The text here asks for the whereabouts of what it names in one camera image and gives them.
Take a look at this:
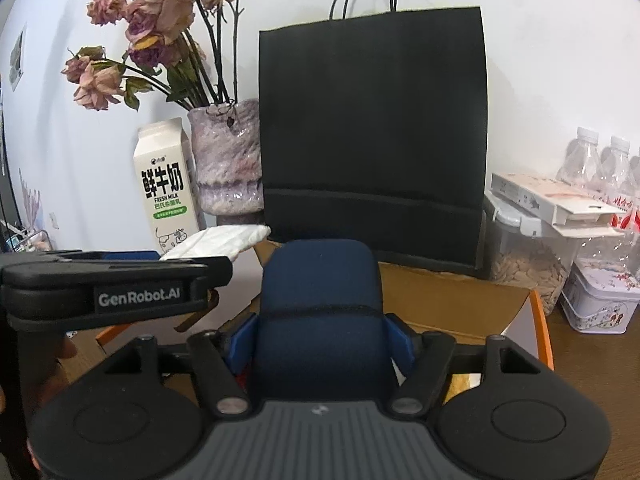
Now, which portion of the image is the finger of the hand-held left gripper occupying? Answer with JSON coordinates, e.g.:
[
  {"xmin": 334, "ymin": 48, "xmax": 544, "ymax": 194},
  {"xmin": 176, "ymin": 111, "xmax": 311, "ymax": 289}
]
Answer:
[
  {"xmin": 65, "ymin": 250, "xmax": 161, "ymax": 263},
  {"xmin": 160, "ymin": 256, "xmax": 234, "ymax": 292}
]

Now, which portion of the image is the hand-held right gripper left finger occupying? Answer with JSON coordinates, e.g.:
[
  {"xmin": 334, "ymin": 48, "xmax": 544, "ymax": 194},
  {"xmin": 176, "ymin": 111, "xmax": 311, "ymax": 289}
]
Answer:
[{"xmin": 102, "ymin": 312, "xmax": 259, "ymax": 417}]

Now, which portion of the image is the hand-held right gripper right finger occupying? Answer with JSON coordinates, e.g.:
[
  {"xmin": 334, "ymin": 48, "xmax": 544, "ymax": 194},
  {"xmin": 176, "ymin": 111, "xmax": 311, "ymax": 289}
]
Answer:
[{"xmin": 382, "ymin": 312, "xmax": 546, "ymax": 416}]

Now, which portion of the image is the brown cardboard box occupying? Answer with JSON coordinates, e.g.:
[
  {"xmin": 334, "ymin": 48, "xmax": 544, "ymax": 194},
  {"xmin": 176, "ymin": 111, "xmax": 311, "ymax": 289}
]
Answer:
[{"xmin": 95, "ymin": 240, "xmax": 555, "ymax": 396}]

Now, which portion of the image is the navy blue fabric case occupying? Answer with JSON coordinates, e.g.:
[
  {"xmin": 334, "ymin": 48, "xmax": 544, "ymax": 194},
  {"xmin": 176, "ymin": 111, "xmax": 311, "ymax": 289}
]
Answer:
[{"xmin": 248, "ymin": 239, "xmax": 396, "ymax": 403}]

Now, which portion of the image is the person's left hand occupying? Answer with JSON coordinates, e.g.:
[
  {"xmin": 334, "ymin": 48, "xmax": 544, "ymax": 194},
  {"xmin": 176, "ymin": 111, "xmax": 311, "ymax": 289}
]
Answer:
[{"xmin": 52, "ymin": 337, "xmax": 79, "ymax": 364}]

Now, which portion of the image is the white folded cloth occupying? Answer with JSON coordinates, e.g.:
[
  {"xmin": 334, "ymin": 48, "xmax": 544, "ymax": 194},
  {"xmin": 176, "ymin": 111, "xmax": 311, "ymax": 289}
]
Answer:
[{"xmin": 160, "ymin": 224, "xmax": 272, "ymax": 264}]

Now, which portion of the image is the white milk carton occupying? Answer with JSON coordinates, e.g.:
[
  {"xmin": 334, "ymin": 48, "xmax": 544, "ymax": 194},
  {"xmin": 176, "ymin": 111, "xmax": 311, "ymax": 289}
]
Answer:
[{"xmin": 132, "ymin": 117, "xmax": 201, "ymax": 257}]

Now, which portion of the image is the purple white ceramic vase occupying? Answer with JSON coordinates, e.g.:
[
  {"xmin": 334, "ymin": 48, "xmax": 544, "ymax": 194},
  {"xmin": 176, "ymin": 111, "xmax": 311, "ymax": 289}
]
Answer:
[{"xmin": 187, "ymin": 99, "xmax": 264, "ymax": 226}]

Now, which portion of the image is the clear plastic seed container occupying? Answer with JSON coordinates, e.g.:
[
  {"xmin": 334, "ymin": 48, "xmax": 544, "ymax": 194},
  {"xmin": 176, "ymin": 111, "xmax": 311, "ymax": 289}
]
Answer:
[{"xmin": 482, "ymin": 192, "xmax": 626, "ymax": 316}]

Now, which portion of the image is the white printed tin box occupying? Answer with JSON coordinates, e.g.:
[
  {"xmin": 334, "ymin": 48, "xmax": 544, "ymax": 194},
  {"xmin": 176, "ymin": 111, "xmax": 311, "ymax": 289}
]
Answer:
[{"xmin": 559, "ymin": 260, "xmax": 640, "ymax": 335}]

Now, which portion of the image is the flat white cardboard box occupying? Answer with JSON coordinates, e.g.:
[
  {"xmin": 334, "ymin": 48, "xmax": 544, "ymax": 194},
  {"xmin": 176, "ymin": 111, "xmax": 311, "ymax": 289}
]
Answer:
[{"xmin": 490, "ymin": 172, "xmax": 626, "ymax": 238}]

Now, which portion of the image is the black paper bag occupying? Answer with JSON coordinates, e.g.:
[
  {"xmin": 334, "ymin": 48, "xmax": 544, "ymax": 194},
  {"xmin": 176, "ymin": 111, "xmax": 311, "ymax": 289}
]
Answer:
[{"xmin": 258, "ymin": 0, "xmax": 488, "ymax": 278}]

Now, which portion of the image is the clear plastic packaging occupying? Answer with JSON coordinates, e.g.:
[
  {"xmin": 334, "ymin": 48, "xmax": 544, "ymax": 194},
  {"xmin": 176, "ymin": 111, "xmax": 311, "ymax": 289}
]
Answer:
[{"xmin": 575, "ymin": 232, "xmax": 640, "ymax": 273}]

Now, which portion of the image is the dried rose bouquet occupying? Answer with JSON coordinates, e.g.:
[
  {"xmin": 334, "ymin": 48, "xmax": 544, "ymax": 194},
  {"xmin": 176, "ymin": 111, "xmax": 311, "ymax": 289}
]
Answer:
[{"xmin": 61, "ymin": 0, "xmax": 247, "ymax": 111}]

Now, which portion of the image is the pink coral wall sticker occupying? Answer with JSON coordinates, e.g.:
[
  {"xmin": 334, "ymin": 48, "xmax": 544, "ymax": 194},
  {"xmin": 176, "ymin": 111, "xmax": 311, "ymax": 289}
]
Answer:
[{"xmin": 17, "ymin": 167, "xmax": 43, "ymax": 221}]

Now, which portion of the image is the grey wall sticker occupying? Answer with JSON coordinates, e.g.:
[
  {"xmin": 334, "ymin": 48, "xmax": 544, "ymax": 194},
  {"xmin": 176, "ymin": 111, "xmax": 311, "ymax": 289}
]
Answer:
[{"xmin": 9, "ymin": 25, "xmax": 27, "ymax": 91}]

